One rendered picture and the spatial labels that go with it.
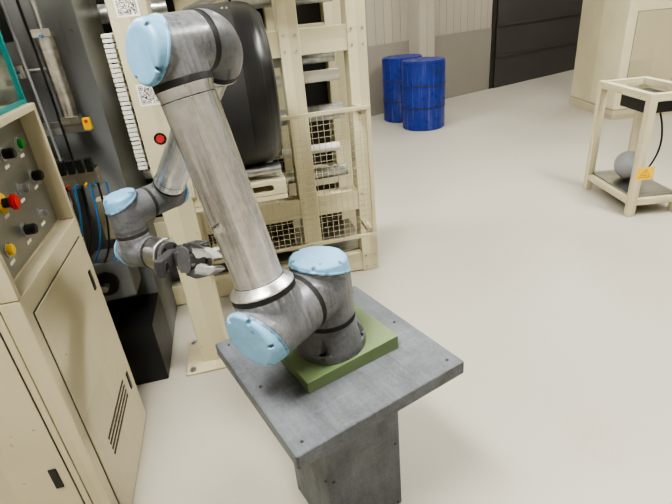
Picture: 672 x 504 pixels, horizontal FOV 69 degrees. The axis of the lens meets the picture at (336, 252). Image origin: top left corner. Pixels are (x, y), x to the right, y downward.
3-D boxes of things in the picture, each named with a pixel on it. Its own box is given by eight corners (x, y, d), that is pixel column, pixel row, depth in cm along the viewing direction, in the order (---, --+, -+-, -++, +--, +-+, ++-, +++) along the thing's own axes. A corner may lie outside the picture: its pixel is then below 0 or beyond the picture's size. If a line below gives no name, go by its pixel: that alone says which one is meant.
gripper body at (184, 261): (211, 240, 132) (179, 237, 138) (188, 247, 125) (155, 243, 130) (214, 267, 134) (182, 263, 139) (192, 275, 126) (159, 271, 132)
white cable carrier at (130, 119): (138, 170, 186) (100, 34, 164) (140, 166, 190) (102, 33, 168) (150, 168, 186) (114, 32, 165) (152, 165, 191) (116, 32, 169)
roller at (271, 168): (193, 187, 185) (191, 176, 182) (194, 184, 188) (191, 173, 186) (284, 173, 190) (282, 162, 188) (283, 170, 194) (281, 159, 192)
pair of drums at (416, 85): (405, 112, 679) (404, 52, 643) (461, 123, 598) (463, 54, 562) (368, 121, 650) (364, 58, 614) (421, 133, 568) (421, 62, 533)
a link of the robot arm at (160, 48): (331, 334, 115) (213, -5, 91) (281, 379, 103) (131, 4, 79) (287, 327, 125) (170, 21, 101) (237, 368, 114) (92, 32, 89)
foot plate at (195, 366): (187, 376, 222) (186, 373, 221) (189, 342, 245) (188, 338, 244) (246, 364, 226) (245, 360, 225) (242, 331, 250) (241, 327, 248)
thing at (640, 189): (627, 217, 327) (652, 94, 291) (582, 187, 380) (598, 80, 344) (678, 212, 327) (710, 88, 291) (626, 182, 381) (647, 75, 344)
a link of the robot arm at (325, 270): (366, 304, 129) (360, 245, 121) (327, 340, 117) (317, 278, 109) (321, 290, 138) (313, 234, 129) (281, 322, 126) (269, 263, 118)
